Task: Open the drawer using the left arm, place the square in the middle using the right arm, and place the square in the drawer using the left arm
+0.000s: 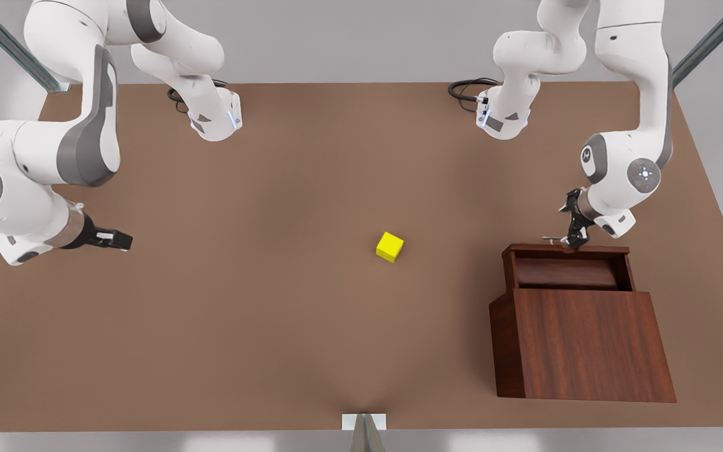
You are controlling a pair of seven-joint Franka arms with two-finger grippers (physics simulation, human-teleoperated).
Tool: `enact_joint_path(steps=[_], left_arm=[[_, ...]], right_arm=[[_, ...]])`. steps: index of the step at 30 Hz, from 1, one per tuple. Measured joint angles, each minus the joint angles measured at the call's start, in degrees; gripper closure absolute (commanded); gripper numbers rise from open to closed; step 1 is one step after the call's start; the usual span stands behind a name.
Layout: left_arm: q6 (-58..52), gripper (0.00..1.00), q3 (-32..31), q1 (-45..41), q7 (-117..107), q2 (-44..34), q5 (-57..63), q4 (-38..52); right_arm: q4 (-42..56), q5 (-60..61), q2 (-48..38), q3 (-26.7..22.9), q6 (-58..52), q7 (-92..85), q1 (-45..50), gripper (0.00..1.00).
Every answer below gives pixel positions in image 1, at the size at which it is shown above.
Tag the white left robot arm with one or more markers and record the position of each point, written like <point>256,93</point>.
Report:
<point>631,94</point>

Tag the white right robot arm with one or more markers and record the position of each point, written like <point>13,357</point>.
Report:
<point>35,144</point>

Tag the dark wooden drawer cabinet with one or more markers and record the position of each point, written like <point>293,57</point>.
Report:
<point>587,345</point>

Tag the yellow square block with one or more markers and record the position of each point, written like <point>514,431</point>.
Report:
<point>390,247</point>

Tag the silver frame post with foot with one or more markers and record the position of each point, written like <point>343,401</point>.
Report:
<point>364,430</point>

